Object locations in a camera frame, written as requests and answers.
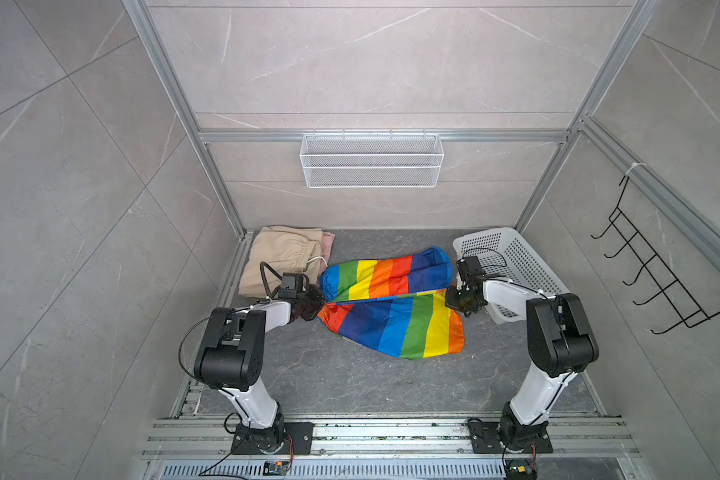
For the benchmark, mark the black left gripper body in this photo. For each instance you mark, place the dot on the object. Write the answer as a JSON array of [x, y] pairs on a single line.
[[310, 302]]

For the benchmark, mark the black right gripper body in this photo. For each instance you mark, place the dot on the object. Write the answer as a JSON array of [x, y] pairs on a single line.
[[458, 299]]

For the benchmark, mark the beige shorts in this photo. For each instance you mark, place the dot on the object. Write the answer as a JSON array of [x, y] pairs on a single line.
[[286, 250]]

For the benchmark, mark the pink drawstring shorts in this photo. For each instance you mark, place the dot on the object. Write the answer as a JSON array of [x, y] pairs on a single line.
[[327, 241]]

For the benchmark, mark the multicolour orange blue shorts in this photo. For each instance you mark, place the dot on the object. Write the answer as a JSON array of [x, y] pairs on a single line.
[[394, 306]]

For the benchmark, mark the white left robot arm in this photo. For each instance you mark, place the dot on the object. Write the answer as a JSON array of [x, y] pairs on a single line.
[[230, 357]]

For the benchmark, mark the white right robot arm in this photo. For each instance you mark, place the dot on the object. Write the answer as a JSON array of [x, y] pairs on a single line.
[[560, 342]]

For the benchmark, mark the white plastic laundry basket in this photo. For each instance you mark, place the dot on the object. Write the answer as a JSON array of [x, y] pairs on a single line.
[[505, 255]]

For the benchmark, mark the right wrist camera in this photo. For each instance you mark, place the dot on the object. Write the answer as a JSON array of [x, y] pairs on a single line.
[[470, 271]]

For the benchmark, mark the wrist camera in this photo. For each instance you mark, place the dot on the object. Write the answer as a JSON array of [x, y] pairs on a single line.
[[470, 271], [291, 287]]

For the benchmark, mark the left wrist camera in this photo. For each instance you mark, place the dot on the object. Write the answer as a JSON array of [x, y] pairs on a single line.
[[291, 287]]

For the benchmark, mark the white wire wall basket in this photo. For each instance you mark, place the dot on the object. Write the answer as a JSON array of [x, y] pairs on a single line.
[[373, 160]]

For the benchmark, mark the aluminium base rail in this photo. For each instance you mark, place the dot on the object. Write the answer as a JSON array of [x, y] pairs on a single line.
[[428, 447]]

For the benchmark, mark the black wire hook rack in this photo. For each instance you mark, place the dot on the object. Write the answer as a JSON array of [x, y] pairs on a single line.
[[652, 267]]

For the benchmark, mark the aluminium frame post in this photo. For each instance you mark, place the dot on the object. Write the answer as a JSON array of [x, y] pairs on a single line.
[[145, 28]]

